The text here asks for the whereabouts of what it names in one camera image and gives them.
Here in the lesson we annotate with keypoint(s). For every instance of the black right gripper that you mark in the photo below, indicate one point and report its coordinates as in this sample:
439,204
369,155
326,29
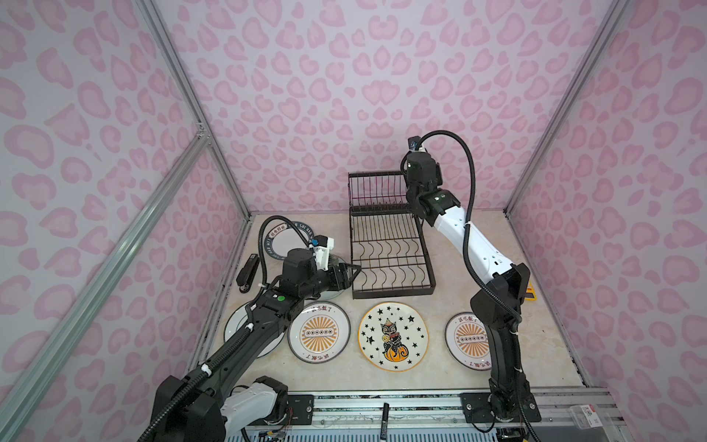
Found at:
409,176

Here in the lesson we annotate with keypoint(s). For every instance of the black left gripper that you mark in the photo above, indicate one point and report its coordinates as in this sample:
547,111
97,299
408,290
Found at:
344,281

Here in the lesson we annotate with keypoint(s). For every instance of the light blue flower plate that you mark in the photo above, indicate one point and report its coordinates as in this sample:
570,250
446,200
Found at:
328,296

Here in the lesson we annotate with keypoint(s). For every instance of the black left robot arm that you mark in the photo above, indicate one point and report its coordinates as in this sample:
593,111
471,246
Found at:
203,405

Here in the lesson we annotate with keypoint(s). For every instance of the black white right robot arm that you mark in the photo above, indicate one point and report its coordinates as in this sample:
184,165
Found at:
502,284

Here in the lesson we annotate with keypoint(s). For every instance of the black two-tier dish rack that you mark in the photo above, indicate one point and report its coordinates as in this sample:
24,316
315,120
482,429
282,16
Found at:
386,239

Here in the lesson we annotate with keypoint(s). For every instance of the left orange sunburst plate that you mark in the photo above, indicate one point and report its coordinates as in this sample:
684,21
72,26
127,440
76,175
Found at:
319,333

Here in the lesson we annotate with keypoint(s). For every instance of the orange sunburst plate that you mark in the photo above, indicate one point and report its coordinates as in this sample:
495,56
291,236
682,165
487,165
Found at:
319,333
467,341

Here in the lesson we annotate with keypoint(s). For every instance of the cat pumpkin star plate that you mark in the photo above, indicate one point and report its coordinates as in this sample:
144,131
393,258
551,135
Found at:
393,337

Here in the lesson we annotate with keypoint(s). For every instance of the green-rim lettered white plate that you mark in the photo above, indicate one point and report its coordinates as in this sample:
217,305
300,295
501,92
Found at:
281,239

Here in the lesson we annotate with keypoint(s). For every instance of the black stapler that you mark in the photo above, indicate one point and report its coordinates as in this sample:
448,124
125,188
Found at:
247,273

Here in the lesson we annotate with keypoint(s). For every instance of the right orange sunburst plate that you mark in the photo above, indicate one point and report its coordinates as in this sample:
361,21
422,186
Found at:
467,341

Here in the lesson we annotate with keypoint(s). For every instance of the black marker pen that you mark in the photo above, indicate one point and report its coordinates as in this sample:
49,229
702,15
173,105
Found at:
383,433

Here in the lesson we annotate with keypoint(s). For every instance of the yellow calculator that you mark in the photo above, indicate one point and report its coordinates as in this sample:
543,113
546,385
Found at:
531,293

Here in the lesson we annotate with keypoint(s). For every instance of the white red label tag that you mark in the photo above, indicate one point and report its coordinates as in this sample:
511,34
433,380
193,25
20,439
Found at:
585,416

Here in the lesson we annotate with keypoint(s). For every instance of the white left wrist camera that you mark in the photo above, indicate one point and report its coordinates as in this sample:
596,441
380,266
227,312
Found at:
322,247

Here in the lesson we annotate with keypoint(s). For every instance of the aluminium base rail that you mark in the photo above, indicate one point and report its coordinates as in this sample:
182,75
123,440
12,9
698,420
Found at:
553,414

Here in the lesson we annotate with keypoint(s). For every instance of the diagonal aluminium frame bar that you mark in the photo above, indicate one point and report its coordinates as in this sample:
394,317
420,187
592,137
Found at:
26,396

